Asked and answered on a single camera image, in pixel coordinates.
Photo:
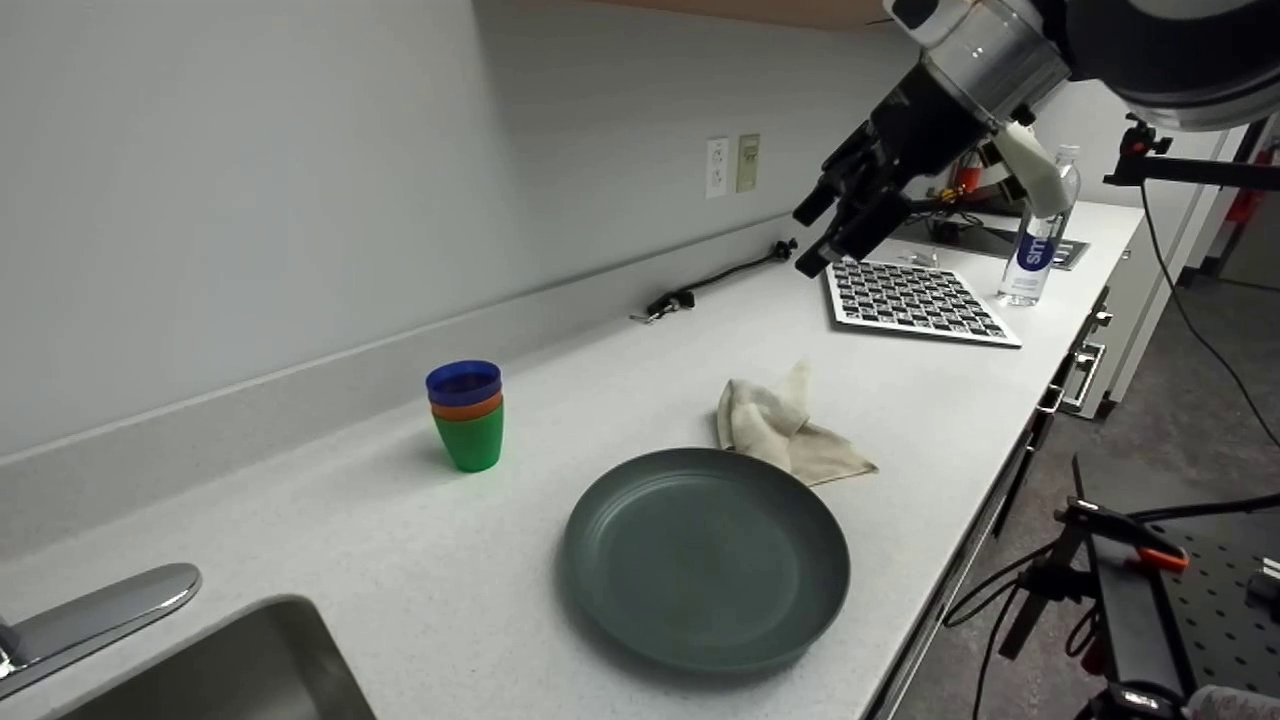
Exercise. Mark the steel sink basin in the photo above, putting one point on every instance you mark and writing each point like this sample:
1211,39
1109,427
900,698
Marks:
224,672

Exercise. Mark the black perforated breadboard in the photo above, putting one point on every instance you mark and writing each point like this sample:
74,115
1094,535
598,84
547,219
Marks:
1234,602

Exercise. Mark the blue plastic cup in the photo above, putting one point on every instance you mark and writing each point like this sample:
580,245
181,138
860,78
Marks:
464,380

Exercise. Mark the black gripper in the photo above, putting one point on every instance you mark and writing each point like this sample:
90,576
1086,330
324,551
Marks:
923,132

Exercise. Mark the clear water bottle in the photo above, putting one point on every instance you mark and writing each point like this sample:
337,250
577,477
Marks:
1028,262

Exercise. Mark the black counter mat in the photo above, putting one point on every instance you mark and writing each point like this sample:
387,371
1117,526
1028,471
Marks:
961,239

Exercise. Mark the checkerboard calibration board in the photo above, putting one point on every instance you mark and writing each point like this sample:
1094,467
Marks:
915,303

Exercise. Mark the orange plastic cup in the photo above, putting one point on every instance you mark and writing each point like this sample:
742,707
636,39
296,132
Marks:
464,410

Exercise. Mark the white wall outlet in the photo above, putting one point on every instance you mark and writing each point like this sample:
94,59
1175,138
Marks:
718,169

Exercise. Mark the chrome faucet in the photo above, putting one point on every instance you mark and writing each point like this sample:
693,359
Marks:
94,613

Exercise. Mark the black tripod with clamps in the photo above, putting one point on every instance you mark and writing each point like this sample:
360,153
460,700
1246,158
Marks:
1115,586

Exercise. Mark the dark green plate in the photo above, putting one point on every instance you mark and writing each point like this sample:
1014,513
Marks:
706,563

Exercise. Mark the cream white towel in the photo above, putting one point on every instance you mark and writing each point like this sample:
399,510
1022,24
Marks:
780,427

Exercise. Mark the green plastic cup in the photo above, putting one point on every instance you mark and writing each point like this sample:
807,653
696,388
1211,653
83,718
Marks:
472,441

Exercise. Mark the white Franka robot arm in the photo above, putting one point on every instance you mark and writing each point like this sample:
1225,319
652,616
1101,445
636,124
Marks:
1175,52

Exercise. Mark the beige wall plate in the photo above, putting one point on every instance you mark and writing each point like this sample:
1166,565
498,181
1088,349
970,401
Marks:
748,162

